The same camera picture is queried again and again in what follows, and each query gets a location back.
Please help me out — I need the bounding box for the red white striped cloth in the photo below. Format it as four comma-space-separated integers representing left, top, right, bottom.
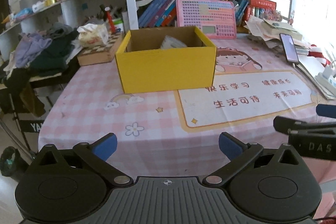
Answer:
308, 44, 331, 67

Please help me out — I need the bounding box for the pink cartoon tablecloth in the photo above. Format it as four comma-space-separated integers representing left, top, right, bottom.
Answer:
37, 33, 336, 188

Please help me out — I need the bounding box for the black smartphone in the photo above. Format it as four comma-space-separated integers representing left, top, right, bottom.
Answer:
280, 34, 299, 65

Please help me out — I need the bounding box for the wooden chess board box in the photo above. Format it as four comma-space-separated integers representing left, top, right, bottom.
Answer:
77, 32, 124, 67

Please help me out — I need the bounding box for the pile of papers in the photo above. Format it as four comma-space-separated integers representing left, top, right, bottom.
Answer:
244, 16, 311, 56

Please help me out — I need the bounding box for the yellow cardboard box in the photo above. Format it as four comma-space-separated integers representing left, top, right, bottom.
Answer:
115, 26, 217, 93

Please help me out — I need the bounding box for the pile of dark clothes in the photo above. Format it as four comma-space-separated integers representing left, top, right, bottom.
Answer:
1, 22, 79, 117

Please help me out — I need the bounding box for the white tissue pack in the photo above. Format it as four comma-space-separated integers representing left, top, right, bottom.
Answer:
77, 23, 109, 48

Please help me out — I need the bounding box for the red book box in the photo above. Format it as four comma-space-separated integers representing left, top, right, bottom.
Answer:
243, 0, 277, 21

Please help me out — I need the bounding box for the pink toy keyboard tablet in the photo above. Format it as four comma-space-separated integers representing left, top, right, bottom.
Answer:
176, 0, 237, 39

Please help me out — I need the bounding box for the row of blue books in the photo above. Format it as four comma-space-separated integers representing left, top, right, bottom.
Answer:
138, 0, 177, 28

